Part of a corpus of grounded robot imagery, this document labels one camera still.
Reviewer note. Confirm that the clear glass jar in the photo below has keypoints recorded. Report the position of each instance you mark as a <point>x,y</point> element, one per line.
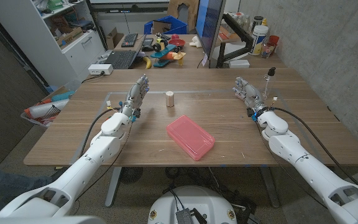
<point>267,50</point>

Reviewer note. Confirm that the blue plastic bin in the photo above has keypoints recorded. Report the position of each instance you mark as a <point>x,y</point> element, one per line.
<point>174,25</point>

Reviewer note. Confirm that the black keyboard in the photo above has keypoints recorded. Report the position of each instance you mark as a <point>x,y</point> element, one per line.
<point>129,40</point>

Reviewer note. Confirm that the flat white box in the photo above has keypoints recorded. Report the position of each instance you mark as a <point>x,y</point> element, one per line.
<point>239,63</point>

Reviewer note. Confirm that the yellow banana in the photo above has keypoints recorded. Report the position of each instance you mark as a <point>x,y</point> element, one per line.
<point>148,63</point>

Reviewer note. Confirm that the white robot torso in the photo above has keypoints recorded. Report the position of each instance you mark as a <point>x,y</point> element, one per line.
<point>194,199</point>

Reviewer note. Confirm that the person's leg in jeans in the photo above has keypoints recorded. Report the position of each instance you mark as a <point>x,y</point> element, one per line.
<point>5,186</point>

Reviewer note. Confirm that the brown cardboard box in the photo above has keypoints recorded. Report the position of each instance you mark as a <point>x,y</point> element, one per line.
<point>113,39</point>

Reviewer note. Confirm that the red bowl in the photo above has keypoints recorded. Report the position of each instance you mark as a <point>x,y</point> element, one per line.
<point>176,42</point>

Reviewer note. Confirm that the red cup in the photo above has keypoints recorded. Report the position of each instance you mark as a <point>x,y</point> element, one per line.
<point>273,40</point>

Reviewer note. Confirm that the floor tray with rolls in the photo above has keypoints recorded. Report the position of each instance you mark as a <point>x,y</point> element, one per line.
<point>47,109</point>

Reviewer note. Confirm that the grey table leg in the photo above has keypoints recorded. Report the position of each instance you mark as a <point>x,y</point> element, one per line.
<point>112,189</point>
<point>270,189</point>

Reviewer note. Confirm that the white toy figure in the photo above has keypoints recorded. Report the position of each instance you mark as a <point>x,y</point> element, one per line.
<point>195,42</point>

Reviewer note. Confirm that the white power strip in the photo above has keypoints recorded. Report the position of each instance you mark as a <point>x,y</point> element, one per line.
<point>99,69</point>

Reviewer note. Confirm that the pink plastic pencil case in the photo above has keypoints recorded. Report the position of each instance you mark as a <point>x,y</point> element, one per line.
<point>190,137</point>

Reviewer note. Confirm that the black computer mouse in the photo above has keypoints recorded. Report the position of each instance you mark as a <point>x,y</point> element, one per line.
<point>147,48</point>

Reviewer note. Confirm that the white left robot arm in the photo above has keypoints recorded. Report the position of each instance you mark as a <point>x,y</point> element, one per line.
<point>101,151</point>

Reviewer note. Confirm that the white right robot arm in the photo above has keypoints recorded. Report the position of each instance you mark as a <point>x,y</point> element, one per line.
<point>306,165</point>

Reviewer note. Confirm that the small beige cylinder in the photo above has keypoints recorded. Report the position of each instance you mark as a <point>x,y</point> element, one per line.
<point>170,99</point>

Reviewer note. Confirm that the jar with black lid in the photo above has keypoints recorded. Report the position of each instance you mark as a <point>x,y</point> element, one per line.
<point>256,22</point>

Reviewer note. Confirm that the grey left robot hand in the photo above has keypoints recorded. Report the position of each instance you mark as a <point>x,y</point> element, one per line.
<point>135,95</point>

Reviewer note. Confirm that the colourful toy airplane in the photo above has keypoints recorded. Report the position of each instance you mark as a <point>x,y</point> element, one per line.
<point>166,53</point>

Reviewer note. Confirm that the black computer monitor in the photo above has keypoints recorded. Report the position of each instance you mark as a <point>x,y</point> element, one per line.
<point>208,25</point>

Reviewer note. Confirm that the dark shoe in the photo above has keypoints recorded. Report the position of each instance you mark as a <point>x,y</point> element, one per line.
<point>59,174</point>

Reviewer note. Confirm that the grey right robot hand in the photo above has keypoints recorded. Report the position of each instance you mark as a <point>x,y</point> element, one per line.
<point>252,96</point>

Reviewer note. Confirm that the white canister blue label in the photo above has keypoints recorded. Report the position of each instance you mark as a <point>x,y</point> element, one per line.
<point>258,40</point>

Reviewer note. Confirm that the clear dispenser bottle black pump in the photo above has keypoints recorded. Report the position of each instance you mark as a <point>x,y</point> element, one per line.
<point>267,82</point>

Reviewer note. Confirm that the black laptop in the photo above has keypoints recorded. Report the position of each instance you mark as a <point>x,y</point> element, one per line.
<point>121,59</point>

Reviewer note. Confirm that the white shelf cabinet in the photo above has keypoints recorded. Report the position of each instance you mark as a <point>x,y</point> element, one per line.
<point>42,46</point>

